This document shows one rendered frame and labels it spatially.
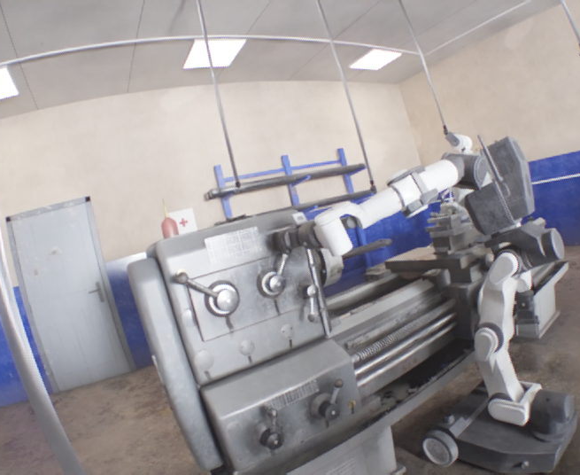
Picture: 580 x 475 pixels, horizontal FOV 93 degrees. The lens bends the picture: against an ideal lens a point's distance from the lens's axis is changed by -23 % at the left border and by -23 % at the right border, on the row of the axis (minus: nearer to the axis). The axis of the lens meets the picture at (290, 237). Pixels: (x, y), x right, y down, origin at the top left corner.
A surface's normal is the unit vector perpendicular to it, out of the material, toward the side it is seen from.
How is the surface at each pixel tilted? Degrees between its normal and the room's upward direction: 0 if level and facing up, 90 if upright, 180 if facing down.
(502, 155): 87
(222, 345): 90
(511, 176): 87
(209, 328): 90
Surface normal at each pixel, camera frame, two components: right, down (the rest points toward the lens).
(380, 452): 0.47, -0.07
